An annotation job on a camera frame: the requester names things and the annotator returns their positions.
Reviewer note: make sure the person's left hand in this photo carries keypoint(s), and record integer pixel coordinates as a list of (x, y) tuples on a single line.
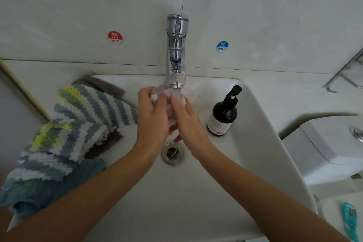
[(152, 123)]

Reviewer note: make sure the person's right hand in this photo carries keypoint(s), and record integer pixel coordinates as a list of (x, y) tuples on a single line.
[(190, 125)]

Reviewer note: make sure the pink white striped cloth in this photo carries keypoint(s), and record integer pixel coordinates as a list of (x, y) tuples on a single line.
[(173, 97)]

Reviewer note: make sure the brown cloth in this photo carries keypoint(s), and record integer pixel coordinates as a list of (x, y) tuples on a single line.
[(102, 84)]

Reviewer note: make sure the white ceramic sink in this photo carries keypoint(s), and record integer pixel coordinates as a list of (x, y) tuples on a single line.
[(187, 202)]

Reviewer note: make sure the blue stained cloth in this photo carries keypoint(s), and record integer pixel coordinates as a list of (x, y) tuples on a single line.
[(39, 193)]

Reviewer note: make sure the person's left forearm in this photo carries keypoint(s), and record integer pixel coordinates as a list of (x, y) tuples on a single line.
[(79, 199)]

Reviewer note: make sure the person's right forearm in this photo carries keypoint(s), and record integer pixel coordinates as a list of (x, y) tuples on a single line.
[(272, 202)]

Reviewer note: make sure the metal sink drain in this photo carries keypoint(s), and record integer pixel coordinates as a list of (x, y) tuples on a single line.
[(172, 153)]

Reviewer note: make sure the black pump soap bottle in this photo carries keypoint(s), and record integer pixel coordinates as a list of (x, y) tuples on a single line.
[(223, 117)]

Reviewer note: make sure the chrome faucet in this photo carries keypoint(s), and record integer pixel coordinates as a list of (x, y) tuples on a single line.
[(176, 49)]

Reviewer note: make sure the blue round sticker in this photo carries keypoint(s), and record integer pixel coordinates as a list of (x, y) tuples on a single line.
[(222, 46)]

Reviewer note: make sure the red round sticker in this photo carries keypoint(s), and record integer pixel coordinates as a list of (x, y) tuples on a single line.
[(115, 37)]

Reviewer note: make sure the gray patterned trousers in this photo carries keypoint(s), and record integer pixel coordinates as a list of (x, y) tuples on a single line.
[(258, 239)]

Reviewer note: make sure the white toilet tank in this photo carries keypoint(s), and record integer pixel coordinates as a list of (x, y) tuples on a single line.
[(326, 148)]

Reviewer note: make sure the chrome flush button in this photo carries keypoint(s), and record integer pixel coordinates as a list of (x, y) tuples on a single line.
[(357, 133)]

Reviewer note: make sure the white toilet lid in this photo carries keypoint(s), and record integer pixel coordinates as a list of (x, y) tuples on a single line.
[(334, 213)]

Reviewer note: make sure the teal tube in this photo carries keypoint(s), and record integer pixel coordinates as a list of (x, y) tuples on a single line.
[(350, 221)]

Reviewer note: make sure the metal wall shelf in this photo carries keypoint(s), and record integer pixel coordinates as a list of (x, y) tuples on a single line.
[(340, 73)]

